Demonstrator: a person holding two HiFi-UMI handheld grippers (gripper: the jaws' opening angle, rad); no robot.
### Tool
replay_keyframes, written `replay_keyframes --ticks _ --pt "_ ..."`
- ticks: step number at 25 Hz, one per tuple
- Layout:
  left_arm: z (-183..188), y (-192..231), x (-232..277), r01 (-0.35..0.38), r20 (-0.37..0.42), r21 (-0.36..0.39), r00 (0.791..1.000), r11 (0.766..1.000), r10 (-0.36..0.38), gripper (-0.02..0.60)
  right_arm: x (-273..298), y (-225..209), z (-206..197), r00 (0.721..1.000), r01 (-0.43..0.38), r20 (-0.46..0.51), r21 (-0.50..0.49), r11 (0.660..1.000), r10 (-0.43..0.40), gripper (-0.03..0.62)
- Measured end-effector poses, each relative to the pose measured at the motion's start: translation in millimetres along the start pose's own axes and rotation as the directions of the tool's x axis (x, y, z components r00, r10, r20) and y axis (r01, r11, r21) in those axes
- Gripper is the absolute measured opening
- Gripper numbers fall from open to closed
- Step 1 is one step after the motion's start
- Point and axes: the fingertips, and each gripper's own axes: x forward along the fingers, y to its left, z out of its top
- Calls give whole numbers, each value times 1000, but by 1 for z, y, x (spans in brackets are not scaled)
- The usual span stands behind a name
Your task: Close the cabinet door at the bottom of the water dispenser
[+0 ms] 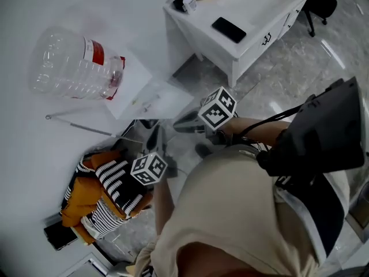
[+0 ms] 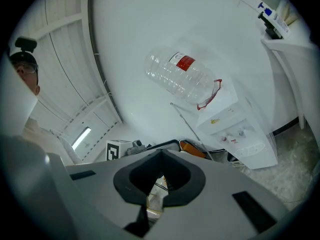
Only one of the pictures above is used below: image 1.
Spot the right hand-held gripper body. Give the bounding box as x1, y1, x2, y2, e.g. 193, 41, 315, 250
197, 85, 238, 144

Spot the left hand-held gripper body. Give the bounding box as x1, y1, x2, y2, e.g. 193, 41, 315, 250
130, 151, 178, 186

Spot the person's left forearm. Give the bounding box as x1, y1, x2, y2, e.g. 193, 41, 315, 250
152, 180, 176, 236

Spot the person's right forearm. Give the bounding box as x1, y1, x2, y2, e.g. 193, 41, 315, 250
219, 117, 292, 148

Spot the black shoulder pack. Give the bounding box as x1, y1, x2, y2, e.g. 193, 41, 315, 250
256, 76, 366, 178

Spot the white desk with drawers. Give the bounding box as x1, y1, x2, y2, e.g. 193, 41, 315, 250
163, 0, 319, 89

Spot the clear plastic water bottle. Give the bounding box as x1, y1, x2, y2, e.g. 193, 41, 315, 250
27, 26, 126, 100

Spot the person's right leg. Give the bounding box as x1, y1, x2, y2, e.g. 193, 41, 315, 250
195, 143, 213, 159

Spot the black white scalloped throw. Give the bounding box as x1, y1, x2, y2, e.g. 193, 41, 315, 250
93, 159, 146, 216

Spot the thin striped white blanket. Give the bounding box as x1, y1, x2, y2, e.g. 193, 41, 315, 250
65, 154, 127, 241

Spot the orange sofa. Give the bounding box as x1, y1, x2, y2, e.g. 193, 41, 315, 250
60, 150, 153, 245

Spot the black phone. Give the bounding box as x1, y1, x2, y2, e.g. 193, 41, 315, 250
212, 16, 247, 44

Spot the person's beige shirt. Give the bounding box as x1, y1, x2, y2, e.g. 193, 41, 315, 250
134, 144, 351, 277

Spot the white bottle blue cap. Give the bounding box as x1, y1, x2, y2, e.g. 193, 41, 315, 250
180, 0, 197, 14

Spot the black office chair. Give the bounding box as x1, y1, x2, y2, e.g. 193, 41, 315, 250
299, 0, 338, 37

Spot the thick black cable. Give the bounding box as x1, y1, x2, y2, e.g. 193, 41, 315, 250
239, 104, 306, 138

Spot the metal handled mop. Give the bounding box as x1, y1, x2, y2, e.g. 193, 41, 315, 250
45, 113, 144, 144

